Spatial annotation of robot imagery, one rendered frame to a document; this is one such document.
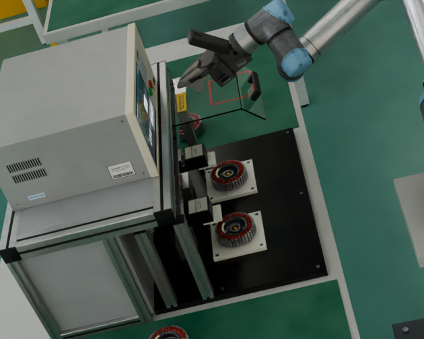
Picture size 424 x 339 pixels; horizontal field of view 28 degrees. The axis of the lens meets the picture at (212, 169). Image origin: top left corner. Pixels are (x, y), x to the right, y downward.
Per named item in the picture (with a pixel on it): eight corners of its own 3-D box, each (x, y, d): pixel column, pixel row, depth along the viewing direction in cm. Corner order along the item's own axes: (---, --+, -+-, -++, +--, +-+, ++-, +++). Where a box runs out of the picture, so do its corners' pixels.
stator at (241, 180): (248, 165, 259) (245, 155, 257) (248, 189, 251) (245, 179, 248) (213, 171, 261) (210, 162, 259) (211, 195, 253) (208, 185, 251)
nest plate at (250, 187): (252, 161, 262) (252, 159, 261) (258, 192, 250) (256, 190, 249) (206, 173, 263) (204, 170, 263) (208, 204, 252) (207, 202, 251)
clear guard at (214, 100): (257, 74, 255) (252, 58, 251) (266, 120, 236) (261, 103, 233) (153, 101, 259) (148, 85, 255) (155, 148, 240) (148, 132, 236)
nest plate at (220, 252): (261, 213, 243) (260, 210, 242) (267, 249, 231) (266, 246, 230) (210, 225, 245) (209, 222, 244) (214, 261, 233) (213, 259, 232)
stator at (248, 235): (254, 216, 241) (251, 206, 239) (258, 243, 232) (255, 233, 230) (216, 225, 242) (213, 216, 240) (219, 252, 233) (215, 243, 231)
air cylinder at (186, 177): (192, 184, 261) (188, 171, 258) (194, 200, 255) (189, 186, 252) (177, 188, 262) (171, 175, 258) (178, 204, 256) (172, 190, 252)
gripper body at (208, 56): (219, 89, 226) (254, 63, 222) (198, 69, 222) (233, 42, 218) (217, 74, 232) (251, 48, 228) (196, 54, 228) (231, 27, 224)
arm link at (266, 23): (291, 20, 212) (273, -7, 214) (257, 46, 216) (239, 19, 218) (301, 23, 220) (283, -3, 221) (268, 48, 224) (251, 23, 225)
